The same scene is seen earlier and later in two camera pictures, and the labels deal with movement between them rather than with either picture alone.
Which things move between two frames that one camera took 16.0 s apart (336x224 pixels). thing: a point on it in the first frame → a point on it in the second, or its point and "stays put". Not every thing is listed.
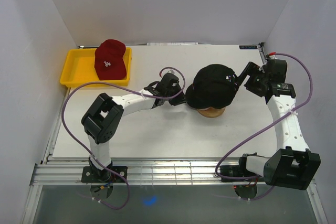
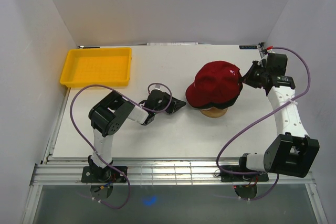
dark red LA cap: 108,62 → 215,83
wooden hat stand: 211,112 stays put
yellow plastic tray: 79,68 stays put
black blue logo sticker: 248,47 stays put
